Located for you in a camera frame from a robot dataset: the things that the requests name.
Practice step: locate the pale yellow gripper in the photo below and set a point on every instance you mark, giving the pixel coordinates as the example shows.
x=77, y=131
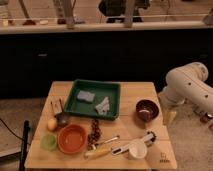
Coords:
x=169, y=116

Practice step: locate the grey-blue sponge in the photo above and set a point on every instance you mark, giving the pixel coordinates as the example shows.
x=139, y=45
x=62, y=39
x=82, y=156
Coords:
x=86, y=96

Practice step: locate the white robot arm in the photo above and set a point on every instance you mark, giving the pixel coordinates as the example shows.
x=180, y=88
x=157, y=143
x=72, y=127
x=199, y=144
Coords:
x=186, y=82

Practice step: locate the white plastic cup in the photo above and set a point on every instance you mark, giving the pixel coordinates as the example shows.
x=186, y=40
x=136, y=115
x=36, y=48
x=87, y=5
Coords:
x=137, y=150

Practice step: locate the small metal cup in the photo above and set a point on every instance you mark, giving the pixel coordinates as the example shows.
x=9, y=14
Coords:
x=63, y=119

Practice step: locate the small green plastic cup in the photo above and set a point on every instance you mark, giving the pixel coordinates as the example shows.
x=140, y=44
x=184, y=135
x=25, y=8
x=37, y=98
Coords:
x=48, y=142

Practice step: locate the dark maroon bowl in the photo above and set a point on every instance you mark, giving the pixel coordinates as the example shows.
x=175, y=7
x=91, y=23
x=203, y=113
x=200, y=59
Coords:
x=147, y=110

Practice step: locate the white and black garlic press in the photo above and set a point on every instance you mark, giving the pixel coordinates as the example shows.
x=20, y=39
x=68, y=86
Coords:
x=149, y=137

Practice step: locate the crumpled grey cloth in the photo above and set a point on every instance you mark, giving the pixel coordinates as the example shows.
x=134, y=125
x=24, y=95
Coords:
x=103, y=107

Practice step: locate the green plastic tray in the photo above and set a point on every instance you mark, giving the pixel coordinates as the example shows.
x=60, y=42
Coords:
x=101, y=90

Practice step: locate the bunch of dark grapes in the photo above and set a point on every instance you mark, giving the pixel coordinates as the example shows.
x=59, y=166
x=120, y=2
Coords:
x=95, y=133

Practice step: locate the orange plastic bowl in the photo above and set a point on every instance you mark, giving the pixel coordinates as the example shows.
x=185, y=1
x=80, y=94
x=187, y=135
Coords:
x=71, y=139

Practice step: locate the small wooden block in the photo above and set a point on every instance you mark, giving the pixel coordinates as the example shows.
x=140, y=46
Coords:
x=57, y=106

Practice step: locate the yellow lemon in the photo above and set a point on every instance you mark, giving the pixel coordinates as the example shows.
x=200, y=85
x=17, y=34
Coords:
x=52, y=124

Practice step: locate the yellow-handled utensil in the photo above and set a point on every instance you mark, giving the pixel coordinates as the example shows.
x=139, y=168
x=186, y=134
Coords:
x=97, y=152

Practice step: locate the black chair frame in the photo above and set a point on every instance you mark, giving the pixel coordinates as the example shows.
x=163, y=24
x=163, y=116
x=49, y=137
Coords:
x=21, y=151

